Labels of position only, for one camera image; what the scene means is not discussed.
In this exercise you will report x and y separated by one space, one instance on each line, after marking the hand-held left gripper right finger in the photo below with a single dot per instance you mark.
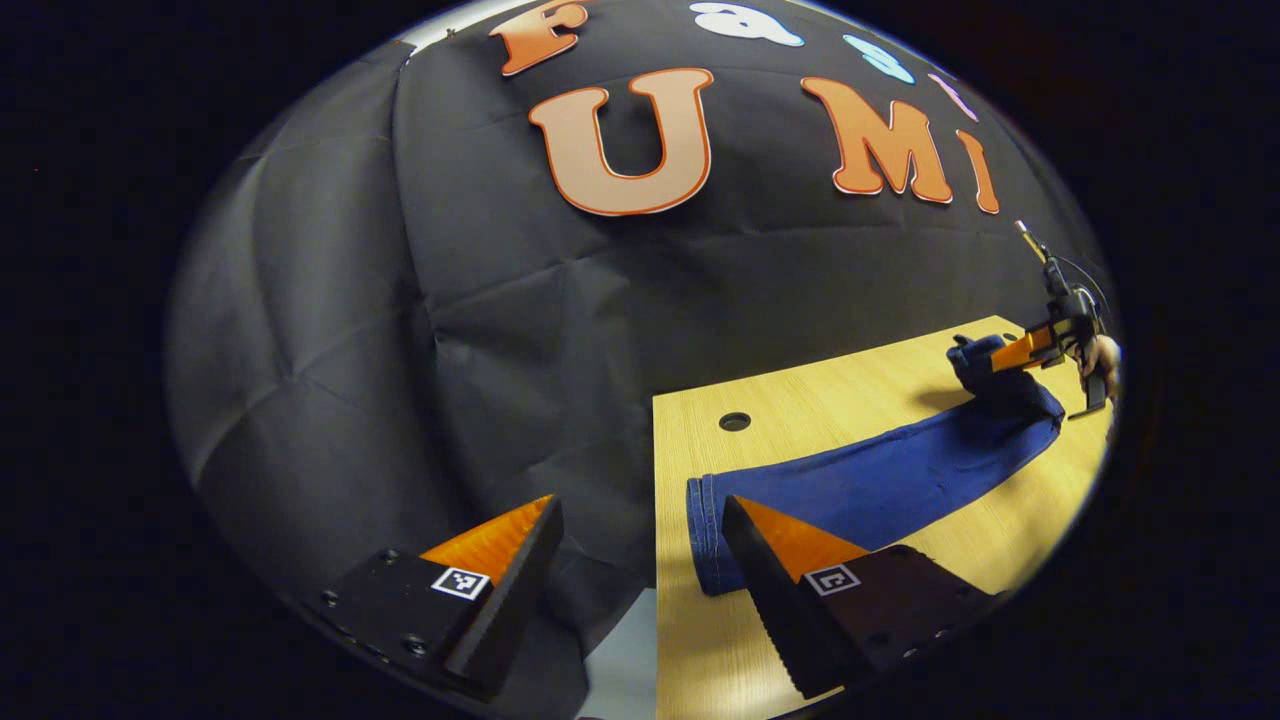
765 590

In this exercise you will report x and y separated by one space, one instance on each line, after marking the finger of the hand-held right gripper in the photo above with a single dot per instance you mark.
1020 350

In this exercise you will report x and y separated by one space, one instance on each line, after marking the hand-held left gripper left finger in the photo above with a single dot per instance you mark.
520 600

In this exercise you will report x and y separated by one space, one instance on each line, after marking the blue jeans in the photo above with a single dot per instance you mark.
880 480

